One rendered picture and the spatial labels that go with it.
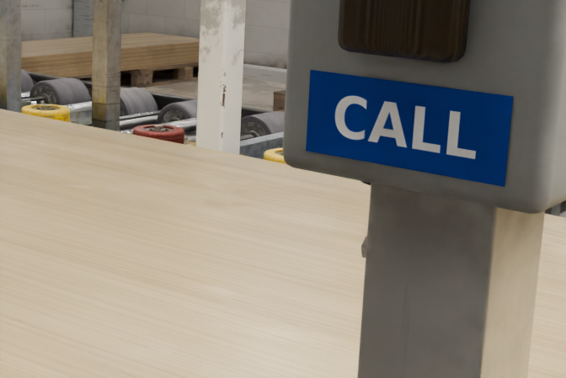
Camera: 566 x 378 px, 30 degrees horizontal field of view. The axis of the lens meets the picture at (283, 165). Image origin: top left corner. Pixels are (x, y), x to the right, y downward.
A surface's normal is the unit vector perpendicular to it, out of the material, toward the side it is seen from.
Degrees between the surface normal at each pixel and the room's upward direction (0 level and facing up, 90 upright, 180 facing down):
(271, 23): 90
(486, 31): 90
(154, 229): 0
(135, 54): 90
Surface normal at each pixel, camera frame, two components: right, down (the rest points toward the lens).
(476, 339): -0.56, 0.15
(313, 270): 0.05, -0.98
